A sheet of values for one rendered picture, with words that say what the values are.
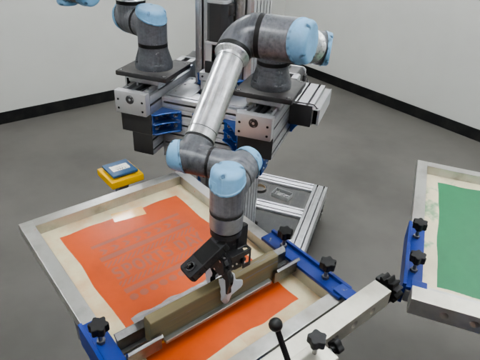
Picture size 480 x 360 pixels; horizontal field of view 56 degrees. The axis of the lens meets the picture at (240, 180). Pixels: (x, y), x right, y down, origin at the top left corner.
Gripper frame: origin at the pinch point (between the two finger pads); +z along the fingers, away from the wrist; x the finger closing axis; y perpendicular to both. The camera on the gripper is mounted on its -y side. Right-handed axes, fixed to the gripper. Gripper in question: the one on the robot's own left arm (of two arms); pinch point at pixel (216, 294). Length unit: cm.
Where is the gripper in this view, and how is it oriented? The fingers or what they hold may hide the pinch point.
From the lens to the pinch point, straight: 114.3
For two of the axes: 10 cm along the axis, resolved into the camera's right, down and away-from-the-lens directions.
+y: 7.8, -3.0, 5.5
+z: -0.5, 8.5, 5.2
